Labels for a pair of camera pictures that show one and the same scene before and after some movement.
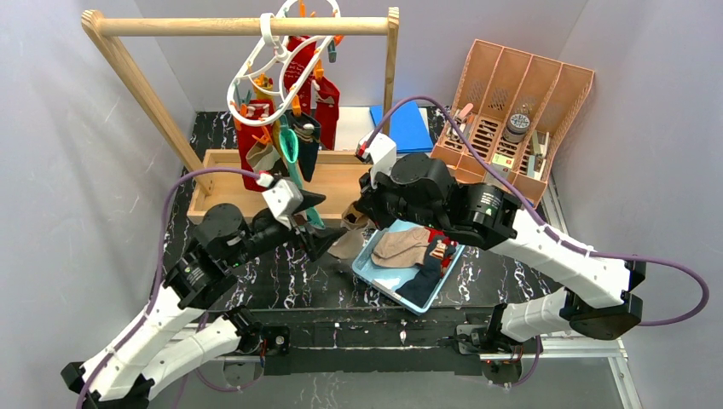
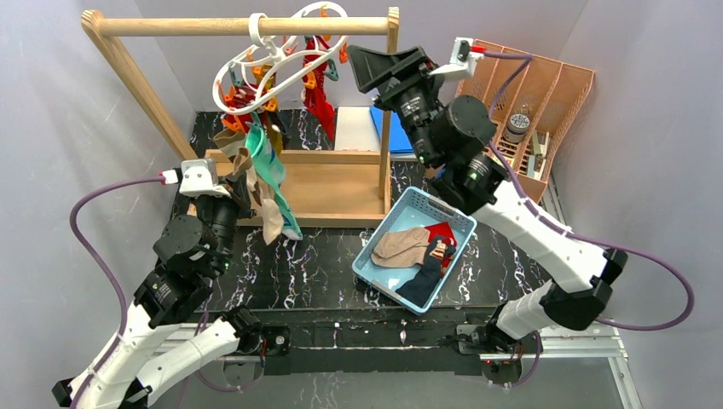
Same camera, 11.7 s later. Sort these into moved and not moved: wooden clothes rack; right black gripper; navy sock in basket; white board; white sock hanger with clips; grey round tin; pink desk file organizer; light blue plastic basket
Moved: white sock hanger with clips; right black gripper
Not moved: pink desk file organizer; grey round tin; white board; light blue plastic basket; navy sock in basket; wooden clothes rack
